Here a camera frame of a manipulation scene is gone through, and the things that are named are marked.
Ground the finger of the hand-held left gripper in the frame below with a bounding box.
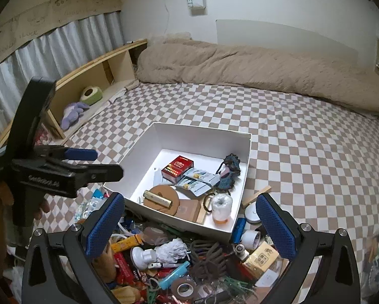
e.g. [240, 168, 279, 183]
[55, 146, 98, 162]
[78, 164, 124, 185]

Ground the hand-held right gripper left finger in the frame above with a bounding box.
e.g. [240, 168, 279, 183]
[21, 193, 125, 304]

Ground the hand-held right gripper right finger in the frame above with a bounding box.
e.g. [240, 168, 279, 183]
[256, 193, 361, 304]

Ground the gold lighter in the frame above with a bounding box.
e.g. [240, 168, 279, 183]
[143, 190, 173, 209]

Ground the blue crocheted pouch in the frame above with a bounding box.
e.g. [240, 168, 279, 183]
[215, 154, 241, 194]

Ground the white cardboard box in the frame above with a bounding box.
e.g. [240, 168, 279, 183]
[102, 122, 251, 244]

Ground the orange tube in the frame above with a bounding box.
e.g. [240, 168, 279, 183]
[110, 236, 144, 254]

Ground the white round device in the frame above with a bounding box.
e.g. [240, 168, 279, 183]
[245, 204, 263, 225]

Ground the white tape roll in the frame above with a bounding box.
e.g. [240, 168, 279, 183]
[240, 230, 261, 249]

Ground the yellow cardboard box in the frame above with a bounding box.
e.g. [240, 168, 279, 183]
[242, 241, 280, 279]

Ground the wooden block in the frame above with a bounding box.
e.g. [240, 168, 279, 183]
[242, 186, 272, 209]

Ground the blue cylindrical can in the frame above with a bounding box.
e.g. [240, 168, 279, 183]
[230, 218, 247, 244]

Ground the purple plush toy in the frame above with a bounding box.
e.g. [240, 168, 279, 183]
[61, 102, 90, 130]

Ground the red snack packet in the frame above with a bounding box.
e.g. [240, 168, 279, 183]
[114, 253, 136, 287]

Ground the white plastic knob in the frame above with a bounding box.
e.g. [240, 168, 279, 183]
[131, 246, 157, 268]

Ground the green plush toy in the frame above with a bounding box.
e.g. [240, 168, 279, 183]
[80, 85, 103, 105]

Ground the round cork coaster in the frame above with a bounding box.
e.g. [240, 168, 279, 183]
[152, 184, 180, 217]

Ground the green clothes peg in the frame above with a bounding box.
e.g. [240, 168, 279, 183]
[223, 275, 256, 295]

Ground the red cigarette box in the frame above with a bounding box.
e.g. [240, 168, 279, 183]
[161, 156, 194, 184]

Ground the cyan lighter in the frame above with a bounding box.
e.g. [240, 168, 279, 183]
[158, 261, 190, 289]

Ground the brown cardboard card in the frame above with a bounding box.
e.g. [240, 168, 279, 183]
[177, 199, 206, 224]

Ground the white blue printed sachet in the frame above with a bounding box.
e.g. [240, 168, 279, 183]
[183, 168, 220, 187]
[176, 179, 209, 197]

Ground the wooden headboard shelf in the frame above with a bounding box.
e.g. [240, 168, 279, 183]
[0, 39, 148, 156]

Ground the checkered bed sheet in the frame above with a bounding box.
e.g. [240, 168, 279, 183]
[34, 81, 379, 292]

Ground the brown tape roll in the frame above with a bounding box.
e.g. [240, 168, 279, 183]
[171, 277, 198, 300]

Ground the grey curtain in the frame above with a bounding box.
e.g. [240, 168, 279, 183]
[0, 11, 125, 127]

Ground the white plastic bag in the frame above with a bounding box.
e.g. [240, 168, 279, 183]
[4, 266, 26, 296]

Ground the beige curtain valance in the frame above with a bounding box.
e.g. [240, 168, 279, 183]
[0, 0, 123, 72]

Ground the beige duvet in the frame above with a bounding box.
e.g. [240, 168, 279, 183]
[136, 32, 379, 119]

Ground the brown hair tie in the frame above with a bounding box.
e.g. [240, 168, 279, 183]
[204, 193, 222, 213]

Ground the dark rope coil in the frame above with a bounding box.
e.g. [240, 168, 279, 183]
[189, 241, 228, 276]

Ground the white wall cable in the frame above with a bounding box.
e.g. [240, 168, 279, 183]
[159, 0, 170, 34]

